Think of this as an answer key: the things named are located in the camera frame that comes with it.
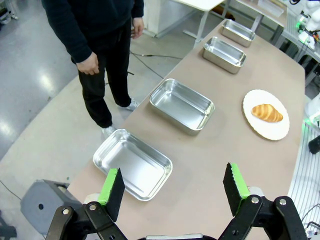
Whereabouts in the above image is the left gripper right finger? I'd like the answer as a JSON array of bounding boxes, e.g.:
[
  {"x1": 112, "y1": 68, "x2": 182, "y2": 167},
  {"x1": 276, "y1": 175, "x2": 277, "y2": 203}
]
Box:
[{"x1": 218, "y1": 162, "x2": 310, "y2": 240}]

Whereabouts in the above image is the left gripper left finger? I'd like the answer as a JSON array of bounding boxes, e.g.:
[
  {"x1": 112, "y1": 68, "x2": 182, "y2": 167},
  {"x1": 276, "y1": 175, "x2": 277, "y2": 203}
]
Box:
[{"x1": 44, "y1": 167, "x2": 126, "y2": 240}]

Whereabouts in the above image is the person's right forearm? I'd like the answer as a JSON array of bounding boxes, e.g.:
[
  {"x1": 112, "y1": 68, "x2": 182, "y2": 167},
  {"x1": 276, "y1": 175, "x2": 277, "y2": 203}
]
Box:
[{"x1": 53, "y1": 27, "x2": 94, "y2": 65}]

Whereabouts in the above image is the person's left forearm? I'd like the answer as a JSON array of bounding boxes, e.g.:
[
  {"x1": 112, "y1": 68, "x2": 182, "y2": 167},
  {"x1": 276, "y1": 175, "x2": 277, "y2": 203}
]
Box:
[{"x1": 129, "y1": 0, "x2": 145, "y2": 21}]

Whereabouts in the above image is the deep steel container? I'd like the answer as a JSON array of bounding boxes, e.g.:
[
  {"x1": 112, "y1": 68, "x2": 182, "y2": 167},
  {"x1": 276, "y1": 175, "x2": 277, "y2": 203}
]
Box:
[
  {"x1": 201, "y1": 36, "x2": 247, "y2": 75},
  {"x1": 149, "y1": 78, "x2": 216, "y2": 137}
]

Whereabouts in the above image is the person's right hand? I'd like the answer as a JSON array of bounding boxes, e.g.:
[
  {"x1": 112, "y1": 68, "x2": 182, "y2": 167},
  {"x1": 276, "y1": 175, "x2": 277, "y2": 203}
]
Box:
[{"x1": 76, "y1": 51, "x2": 100, "y2": 75}]

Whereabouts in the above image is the person's left hand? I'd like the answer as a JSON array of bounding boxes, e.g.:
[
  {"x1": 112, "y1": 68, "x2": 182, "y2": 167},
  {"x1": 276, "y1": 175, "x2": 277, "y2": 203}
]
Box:
[{"x1": 131, "y1": 16, "x2": 145, "y2": 40}]

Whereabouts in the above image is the shallow steel tray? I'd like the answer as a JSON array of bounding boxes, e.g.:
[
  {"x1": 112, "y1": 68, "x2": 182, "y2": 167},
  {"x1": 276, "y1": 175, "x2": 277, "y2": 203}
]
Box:
[
  {"x1": 219, "y1": 19, "x2": 256, "y2": 48},
  {"x1": 92, "y1": 128, "x2": 174, "y2": 202}
]

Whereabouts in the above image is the aluminium profile robot platform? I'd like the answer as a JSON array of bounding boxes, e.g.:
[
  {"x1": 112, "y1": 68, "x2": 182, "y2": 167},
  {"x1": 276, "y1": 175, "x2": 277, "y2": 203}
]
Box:
[{"x1": 287, "y1": 128, "x2": 320, "y2": 221}]

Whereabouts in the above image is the white right sneaker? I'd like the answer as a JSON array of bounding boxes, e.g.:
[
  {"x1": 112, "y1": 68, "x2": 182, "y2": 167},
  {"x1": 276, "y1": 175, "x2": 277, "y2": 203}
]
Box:
[{"x1": 101, "y1": 124, "x2": 117, "y2": 141}]

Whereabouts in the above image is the white sneaker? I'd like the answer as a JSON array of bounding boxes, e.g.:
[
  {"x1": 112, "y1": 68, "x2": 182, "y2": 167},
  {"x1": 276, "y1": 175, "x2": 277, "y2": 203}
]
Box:
[
  {"x1": 101, "y1": 124, "x2": 117, "y2": 141},
  {"x1": 117, "y1": 98, "x2": 141, "y2": 112}
]

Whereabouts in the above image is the white scalloped plate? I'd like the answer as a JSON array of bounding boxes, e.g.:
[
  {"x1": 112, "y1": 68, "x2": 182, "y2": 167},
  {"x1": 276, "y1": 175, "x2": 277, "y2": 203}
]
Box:
[{"x1": 241, "y1": 89, "x2": 290, "y2": 141}]

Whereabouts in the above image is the grey plastic stool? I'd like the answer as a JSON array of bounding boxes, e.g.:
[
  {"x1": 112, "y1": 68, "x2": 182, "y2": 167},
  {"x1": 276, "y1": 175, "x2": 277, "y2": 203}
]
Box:
[{"x1": 19, "y1": 179, "x2": 84, "y2": 236}]

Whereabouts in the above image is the golden croissant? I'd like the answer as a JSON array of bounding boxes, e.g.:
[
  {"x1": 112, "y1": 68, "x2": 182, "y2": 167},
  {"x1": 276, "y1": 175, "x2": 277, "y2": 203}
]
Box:
[{"x1": 250, "y1": 103, "x2": 284, "y2": 123}]

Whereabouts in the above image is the black round device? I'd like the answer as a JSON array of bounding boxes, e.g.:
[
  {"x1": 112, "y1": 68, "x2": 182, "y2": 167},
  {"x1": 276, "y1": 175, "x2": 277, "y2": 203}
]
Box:
[{"x1": 308, "y1": 137, "x2": 320, "y2": 155}]

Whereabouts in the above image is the white left sneaker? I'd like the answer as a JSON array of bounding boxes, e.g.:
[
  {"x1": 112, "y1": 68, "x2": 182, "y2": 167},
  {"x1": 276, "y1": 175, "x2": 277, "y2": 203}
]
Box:
[{"x1": 117, "y1": 98, "x2": 141, "y2": 112}]

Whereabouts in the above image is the person in dark clothes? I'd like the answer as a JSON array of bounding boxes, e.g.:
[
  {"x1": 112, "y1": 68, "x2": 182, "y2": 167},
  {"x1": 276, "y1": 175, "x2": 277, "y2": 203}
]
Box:
[{"x1": 41, "y1": 0, "x2": 146, "y2": 129}]

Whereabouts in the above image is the brown background table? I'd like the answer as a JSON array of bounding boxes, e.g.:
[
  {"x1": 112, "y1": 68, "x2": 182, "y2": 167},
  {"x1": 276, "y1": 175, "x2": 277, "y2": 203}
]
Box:
[{"x1": 232, "y1": 0, "x2": 288, "y2": 48}]

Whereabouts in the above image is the clear plastic box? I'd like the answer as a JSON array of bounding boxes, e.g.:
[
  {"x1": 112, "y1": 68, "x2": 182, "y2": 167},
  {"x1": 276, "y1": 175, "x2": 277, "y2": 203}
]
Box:
[{"x1": 257, "y1": 0, "x2": 285, "y2": 17}]

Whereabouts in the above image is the large white table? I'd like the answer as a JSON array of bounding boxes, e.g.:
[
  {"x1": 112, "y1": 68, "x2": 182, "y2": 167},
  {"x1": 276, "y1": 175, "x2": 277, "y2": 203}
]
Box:
[{"x1": 143, "y1": 0, "x2": 251, "y2": 43}]

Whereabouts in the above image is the black floor cable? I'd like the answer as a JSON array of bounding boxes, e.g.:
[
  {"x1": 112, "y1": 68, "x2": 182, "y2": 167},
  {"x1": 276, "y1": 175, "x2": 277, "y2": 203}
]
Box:
[{"x1": 128, "y1": 51, "x2": 185, "y2": 61}]

